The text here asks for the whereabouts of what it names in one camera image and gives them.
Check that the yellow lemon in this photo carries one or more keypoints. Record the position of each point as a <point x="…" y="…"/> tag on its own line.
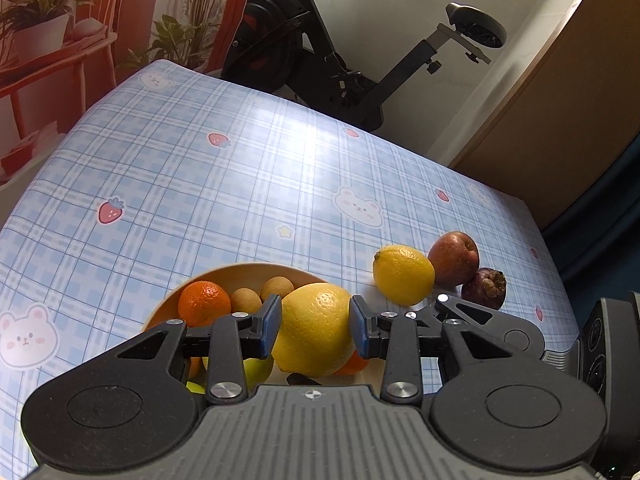
<point x="405" y="275"/>

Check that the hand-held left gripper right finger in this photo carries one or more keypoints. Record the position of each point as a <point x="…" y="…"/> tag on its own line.
<point x="358" y="327"/>

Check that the large yellow orange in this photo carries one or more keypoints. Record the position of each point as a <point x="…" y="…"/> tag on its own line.
<point x="312" y="330"/>

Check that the wall poster with plants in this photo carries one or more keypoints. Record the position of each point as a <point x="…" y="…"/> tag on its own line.
<point x="75" y="35"/>

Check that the red apple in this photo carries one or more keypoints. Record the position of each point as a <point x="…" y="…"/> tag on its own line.
<point x="452" y="259"/>

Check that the small orange tangerine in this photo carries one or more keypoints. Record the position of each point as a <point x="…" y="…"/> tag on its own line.
<point x="204" y="302"/>
<point x="354" y="364"/>
<point x="193" y="366"/>

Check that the cream round plate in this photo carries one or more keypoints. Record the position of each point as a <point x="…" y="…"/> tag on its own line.
<point x="165" y="305"/>

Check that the dark purple mangosteen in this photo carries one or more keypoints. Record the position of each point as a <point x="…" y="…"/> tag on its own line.
<point x="484" y="287"/>

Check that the green apple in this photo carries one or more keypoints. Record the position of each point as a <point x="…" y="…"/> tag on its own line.
<point x="195" y="387"/>
<point x="257" y="370"/>

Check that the brown wooden door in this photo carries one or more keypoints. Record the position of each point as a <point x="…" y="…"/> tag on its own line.
<point x="560" y="125"/>

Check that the dark teal curtain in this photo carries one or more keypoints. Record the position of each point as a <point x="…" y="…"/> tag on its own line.
<point x="600" y="230"/>

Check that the black exercise bike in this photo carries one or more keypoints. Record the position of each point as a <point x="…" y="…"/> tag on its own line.
<point x="280" y="35"/>

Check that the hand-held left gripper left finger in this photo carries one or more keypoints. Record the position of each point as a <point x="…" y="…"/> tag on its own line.
<point x="272" y="321"/>

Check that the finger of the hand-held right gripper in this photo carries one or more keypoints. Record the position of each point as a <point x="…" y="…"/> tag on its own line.
<point x="470" y="312"/>

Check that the tan longan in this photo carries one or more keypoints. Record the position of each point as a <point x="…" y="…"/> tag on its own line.
<point x="245" y="301"/>
<point x="276" y="288"/>

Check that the blue plaid tablecloth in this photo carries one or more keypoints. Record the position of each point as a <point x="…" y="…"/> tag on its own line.
<point x="200" y="185"/>

